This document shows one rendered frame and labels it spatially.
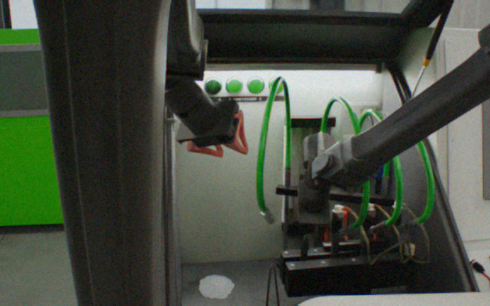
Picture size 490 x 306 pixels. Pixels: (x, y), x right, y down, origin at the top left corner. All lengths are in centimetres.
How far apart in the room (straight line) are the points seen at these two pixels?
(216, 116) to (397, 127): 28
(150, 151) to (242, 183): 110
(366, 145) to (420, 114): 11
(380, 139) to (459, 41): 59
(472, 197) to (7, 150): 320
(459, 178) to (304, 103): 47
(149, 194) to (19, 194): 353
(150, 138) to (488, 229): 116
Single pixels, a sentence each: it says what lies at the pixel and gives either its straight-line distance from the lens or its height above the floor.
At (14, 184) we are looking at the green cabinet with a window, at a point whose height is 43.
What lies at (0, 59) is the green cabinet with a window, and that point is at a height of 141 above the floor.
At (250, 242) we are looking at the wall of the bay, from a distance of 137.
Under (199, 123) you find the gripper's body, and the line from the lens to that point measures 66.
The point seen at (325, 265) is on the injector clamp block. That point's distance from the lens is 108.
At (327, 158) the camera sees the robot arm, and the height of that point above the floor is 130.
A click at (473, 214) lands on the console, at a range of 125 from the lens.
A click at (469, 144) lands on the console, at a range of 123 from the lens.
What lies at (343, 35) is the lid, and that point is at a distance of 120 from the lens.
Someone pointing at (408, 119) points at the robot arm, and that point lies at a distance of 69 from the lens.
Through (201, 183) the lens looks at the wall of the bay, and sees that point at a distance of 128.
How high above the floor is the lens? 151
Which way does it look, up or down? 16 degrees down
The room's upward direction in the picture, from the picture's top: straight up
